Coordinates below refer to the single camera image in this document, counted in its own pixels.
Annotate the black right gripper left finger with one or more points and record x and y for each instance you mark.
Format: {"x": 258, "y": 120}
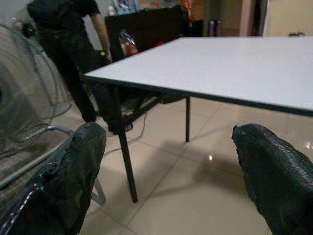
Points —
{"x": 66, "y": 181}

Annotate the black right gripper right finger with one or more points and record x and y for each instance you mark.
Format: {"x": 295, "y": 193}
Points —
{"x": 276, "y": 176}

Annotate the grey standing fan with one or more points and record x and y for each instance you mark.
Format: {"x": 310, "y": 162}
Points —
{"x": 22, "y": 93}

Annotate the white folding table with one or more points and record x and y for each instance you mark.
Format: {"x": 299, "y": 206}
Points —
{"x": 210, "y": 71}

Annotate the person in black clothes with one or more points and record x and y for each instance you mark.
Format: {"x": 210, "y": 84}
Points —
{"x": 71, "y": 49}

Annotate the red and white plastic bag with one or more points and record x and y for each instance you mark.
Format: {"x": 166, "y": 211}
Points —
{"x": 127, "y": 44}

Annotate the silver thermos bottle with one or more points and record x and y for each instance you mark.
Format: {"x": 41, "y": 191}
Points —
{"x": 214, "y": 28}

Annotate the black cabinet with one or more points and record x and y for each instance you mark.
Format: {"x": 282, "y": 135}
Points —
{"x": 149, "y": 31}

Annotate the metal frame chair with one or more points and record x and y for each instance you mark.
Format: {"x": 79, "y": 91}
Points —
{"x": 31, "y": 156}

